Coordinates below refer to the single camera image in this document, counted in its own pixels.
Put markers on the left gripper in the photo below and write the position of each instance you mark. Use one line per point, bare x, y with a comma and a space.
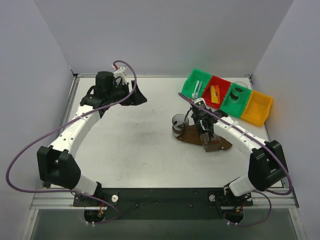
132, 92

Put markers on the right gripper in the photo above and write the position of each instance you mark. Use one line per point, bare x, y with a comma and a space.
208, 127

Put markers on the clear acrylic toothbrush rack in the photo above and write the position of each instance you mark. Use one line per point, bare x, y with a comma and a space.
210, 142

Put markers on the grey glass cup with holder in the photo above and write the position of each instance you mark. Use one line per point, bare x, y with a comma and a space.
179, 124

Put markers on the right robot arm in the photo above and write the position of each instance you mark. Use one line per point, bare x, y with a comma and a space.
266, 160

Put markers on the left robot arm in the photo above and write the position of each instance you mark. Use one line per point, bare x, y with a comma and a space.
56, 163

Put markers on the brown oval wooden tray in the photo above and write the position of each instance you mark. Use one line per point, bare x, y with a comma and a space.
191, 136

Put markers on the yellow toothpaste tube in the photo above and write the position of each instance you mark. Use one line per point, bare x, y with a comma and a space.
214, 98

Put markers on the light blue toothbrush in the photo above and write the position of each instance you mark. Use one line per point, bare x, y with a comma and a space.
199, 85

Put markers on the orange toothpaste tube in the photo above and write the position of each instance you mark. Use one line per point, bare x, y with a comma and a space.
218, 94

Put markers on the green bin with cups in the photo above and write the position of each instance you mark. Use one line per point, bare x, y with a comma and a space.
235, 109

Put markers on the green bin with toothbrushes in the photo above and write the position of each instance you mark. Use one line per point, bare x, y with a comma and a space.
189, 84

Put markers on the red bin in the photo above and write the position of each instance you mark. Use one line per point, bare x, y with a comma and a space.
224, 88

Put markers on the clear glass cup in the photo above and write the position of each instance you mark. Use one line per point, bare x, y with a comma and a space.
238, 90

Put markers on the yellow bin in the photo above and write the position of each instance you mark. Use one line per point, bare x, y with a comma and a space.
257, 108

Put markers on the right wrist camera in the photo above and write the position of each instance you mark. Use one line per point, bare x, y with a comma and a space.
200, 102

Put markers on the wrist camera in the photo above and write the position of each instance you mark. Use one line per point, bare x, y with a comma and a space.
200, 102
121, 72

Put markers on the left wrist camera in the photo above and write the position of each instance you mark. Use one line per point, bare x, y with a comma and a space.
121, 72

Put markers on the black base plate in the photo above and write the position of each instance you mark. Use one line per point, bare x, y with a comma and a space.
129, 211

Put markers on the aluminium frame rail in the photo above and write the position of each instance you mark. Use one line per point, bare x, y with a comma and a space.
65, 200

